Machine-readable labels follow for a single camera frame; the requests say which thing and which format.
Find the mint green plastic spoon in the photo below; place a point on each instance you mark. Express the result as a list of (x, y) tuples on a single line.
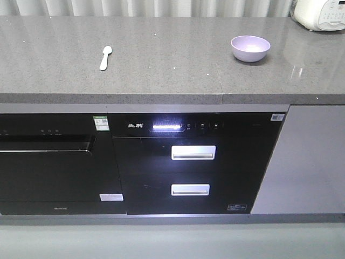
[(107, 50)]

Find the lilac plastic bowl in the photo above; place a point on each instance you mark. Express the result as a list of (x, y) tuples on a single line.
[(250, 49)]

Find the black disinfection cabinet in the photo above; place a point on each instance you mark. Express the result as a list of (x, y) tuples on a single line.
[(244, 145)]

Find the black built-in oven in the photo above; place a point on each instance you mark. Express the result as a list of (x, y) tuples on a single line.
[(58, 164)]

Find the silver drawer handle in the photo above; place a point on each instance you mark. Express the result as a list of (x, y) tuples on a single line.
[(193, 152), (190, 189)]

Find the grey cabinet door panel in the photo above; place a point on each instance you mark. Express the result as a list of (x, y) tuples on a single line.
[(306, 170)]

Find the upper silver drawer handle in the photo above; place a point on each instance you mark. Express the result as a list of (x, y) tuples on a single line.
[(193, 152)]

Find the lower silver drawer handle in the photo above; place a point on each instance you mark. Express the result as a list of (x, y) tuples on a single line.
[(190, 189)]

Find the white rice cooker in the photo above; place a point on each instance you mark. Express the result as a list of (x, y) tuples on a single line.
[(317, 15)]

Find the white pleated curtain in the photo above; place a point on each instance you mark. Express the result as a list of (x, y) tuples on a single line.
[(152, 8)]

